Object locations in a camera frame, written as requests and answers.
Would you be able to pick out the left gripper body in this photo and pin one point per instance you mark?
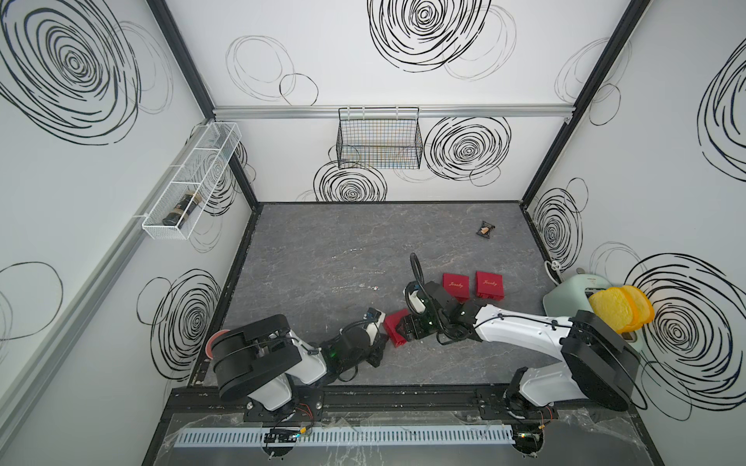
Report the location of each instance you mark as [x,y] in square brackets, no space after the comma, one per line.
[372,353]

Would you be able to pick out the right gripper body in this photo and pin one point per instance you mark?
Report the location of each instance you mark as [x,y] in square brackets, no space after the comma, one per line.
[423,325]

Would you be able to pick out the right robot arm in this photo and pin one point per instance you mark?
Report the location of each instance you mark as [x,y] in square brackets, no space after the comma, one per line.
[593,360]

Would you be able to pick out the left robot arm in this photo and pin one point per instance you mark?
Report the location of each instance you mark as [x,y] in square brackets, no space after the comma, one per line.
[262,360]

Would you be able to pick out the middle red jewelry box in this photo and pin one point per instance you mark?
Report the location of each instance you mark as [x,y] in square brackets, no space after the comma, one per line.
[458,286]

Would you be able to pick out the small dark snack wrapper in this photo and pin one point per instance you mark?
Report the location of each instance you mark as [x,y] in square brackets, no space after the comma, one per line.
[485,230]

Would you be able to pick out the mint green toaster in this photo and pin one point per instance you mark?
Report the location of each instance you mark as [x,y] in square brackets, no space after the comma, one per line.
[572,295]

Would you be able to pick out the pink plastic cup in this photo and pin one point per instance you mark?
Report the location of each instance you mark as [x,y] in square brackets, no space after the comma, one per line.
[211,342]

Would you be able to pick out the front yellow toast slice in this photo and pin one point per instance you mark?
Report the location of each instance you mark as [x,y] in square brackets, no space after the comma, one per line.
[615,308]

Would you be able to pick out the yellow toast slice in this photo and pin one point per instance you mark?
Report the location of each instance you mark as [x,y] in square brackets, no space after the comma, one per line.
[615,308]
[645,312]

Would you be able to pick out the back yellow toast slice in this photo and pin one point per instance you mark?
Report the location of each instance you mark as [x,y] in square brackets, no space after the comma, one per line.
[645,312]

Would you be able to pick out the dark bottle in shelf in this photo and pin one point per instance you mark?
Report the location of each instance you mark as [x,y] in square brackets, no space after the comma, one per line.
[182,210]

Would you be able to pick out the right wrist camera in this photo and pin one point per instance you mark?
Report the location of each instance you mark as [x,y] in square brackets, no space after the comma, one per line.
[415,304]

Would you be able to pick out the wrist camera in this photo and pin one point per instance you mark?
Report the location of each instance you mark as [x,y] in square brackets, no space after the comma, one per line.
[415,304]
[372,322]

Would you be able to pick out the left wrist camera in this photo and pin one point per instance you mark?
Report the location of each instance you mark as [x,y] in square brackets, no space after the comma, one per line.
[372,322]

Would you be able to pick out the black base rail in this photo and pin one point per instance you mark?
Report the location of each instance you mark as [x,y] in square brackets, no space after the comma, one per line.
[486,401]

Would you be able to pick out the white slotted cable duct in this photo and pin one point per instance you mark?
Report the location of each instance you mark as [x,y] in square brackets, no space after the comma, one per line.
[424,435]

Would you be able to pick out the black wire wall basket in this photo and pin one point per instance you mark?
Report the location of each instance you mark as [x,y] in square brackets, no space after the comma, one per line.
[379,138]

